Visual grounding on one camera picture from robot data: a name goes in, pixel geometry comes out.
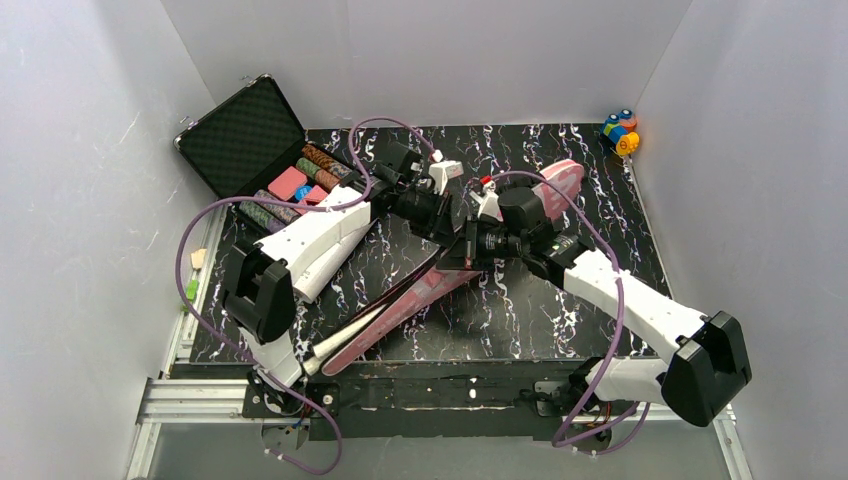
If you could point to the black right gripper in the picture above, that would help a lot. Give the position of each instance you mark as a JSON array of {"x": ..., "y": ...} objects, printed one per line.
[{"x": 468, "y": 249}]

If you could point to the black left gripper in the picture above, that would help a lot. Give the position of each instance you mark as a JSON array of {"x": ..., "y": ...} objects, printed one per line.
[{"x": 448, "y": 229}]

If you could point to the pink racket cover bag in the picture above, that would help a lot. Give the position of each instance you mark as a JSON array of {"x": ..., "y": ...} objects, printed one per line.
[{"x": 428, "y": 284}]

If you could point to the pink badminton racket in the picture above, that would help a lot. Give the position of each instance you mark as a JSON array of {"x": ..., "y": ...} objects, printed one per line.
[{"x": 323, "y": 350}]

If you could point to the white shuttlecock tube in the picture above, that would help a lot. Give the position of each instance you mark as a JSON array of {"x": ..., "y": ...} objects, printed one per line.
[{"x": 312, "y": 282}]

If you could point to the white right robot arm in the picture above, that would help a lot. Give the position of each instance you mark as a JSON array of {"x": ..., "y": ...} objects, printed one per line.
[{"x": 701, "y": 361}]

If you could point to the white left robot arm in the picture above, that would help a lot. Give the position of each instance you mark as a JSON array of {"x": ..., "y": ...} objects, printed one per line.
[{"x": 266, "y": 279}]

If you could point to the black front mounting base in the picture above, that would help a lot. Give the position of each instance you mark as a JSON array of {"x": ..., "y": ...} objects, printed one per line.
[{"x": 428, "y": 399}]

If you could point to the black poker chip case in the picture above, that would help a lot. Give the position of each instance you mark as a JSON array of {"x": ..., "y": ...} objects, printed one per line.
[{"x": 246, "y": 142}]

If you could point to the beige wooden block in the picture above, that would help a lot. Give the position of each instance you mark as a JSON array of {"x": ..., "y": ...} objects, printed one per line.
[{"x": 197, "y": 258}]

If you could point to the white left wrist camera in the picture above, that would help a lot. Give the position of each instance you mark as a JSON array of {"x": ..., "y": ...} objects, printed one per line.
[{"x": 442, "y": 172}]

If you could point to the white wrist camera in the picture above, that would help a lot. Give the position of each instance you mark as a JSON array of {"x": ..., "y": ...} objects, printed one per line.
[
  {"x": 486, "y": 198},
  {"x": 442, "y": 172}
]

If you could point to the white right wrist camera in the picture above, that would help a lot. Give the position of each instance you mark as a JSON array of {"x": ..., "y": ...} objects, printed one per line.
[{"x": 486, "y": 198}]

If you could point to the green clip on rail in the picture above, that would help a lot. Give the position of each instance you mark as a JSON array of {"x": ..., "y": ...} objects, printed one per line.
[{"x": 191, "y": 290}]

